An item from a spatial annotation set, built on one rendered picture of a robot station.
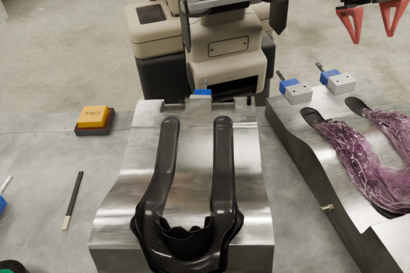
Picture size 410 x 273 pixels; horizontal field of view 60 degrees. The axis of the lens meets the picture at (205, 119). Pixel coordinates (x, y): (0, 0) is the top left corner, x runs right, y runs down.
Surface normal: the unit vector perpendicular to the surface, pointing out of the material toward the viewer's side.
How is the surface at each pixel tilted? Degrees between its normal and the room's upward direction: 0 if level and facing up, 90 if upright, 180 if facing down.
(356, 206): 7
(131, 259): 84
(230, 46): 98
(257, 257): 84
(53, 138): 0
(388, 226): 0
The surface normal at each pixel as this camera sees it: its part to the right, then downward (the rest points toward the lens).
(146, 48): 0.25, 0.64
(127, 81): -0.07, -0.74
